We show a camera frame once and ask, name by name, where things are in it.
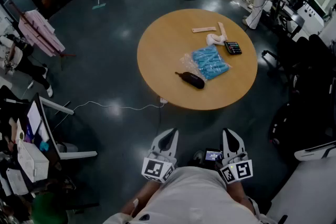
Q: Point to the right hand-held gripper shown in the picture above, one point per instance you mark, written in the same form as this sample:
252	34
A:
240	170

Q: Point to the black office chair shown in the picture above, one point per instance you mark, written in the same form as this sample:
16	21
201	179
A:
302	118
296	57

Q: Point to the clear plastic bag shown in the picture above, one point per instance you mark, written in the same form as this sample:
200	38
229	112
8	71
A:
187	61

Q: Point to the white frame desk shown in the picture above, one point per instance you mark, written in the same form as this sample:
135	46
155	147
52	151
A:
76	153

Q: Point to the white machine cabinet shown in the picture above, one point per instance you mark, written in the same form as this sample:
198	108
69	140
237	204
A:
312	17

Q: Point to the beige wooden strip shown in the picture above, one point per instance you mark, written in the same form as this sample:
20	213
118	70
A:
221	30
203	29

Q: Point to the small black screen device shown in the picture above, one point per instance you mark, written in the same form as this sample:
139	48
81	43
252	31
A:
213	156

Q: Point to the black monitor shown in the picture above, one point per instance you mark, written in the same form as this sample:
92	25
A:
50	133

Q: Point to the pink folded panels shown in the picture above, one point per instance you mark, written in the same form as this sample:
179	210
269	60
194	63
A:
39	31

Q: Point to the person's right forearm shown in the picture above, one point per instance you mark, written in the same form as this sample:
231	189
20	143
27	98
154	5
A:
236	191

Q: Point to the packet of blue items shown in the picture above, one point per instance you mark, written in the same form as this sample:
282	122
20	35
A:
211	61

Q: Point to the white curved plastic object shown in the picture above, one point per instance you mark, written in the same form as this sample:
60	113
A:
214	38

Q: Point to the green round object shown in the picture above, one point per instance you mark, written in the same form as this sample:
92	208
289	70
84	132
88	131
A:
48	208

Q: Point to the black desk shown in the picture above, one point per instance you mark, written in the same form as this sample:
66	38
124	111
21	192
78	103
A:
288	18

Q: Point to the person's grey shoe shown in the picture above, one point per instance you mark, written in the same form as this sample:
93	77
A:
198	158

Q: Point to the person's white shirt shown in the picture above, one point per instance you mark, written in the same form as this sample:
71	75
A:
194	196

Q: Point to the black oblong case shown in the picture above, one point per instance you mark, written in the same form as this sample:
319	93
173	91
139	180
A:
193	80

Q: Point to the person's left forearm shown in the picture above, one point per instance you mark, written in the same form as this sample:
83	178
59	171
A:
143	195

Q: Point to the white furniture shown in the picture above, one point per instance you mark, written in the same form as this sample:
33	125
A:
309	186

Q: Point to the white perforated box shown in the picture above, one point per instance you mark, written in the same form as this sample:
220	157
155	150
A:
32	162

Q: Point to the black calculator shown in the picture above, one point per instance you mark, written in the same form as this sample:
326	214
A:
233	47

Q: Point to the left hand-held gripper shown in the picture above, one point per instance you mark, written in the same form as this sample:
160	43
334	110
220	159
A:
155	168

